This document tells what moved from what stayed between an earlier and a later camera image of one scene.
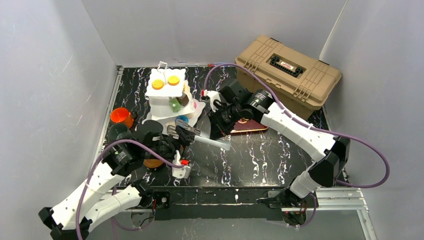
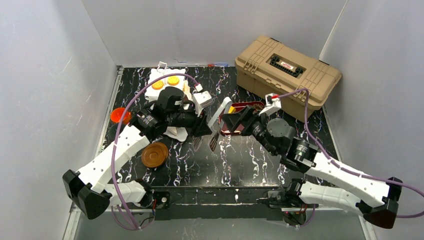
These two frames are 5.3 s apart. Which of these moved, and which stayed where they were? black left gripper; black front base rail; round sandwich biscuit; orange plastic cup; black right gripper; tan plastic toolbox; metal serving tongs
Moved: black left gripper; black right gripper; metal serving tongs
Stayed: orange plastic cup; black front base rail; round sandwich biscuit; tan plastic toolbox
